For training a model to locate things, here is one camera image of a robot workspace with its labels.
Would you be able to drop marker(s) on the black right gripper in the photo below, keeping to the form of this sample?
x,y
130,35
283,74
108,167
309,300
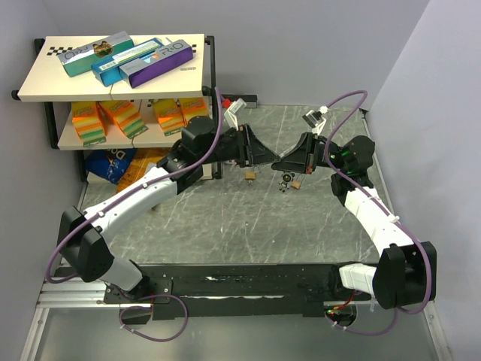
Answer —
x,y
304,157

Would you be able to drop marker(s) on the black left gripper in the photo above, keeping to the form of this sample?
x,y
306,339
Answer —
x,y
251,151

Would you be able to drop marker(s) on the small key bunch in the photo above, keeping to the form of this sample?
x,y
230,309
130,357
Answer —
x,y
286,181

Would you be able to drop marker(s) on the brass padlock long shackle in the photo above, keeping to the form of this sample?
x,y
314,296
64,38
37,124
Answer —
x,y
296,182

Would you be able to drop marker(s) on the brass padlock short shackle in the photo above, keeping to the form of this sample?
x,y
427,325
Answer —
x,y
250,177

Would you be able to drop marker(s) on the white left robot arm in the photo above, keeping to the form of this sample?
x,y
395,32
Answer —
x,y
83,235

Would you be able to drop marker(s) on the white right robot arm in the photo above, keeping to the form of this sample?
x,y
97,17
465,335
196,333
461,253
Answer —
x,y
405,274

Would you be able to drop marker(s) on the orange green sponge pack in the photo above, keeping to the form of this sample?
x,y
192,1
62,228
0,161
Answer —
x,y
88,123
193,107
125,115
169,116

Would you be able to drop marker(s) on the orange snack bag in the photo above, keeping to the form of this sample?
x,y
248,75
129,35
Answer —
x,y
144,159

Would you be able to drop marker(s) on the purple grey R+O box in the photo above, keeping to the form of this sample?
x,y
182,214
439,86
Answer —
x,y
159,62

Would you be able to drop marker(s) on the blue Doritos bag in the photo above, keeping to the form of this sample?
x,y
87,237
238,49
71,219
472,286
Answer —
x,y
110,164

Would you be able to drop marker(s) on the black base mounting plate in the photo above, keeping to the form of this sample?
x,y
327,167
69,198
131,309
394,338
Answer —
x,y
242,290

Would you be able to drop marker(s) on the blue carton box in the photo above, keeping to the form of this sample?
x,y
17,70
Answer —
x,y
107,70

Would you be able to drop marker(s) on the teal grey R+O box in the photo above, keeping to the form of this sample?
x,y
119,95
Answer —
x,y
79,60

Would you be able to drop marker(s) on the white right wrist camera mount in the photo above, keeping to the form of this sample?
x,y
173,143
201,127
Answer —
x,y
316,120

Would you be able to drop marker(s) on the black bracket at back wall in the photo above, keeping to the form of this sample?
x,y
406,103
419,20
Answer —
x,y
228,99

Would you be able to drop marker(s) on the black frame shelf rack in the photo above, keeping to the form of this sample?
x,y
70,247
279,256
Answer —
x,y
48,83

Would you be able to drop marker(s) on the aluminium rail frame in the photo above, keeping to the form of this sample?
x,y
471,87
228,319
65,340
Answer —
x,y
96,321

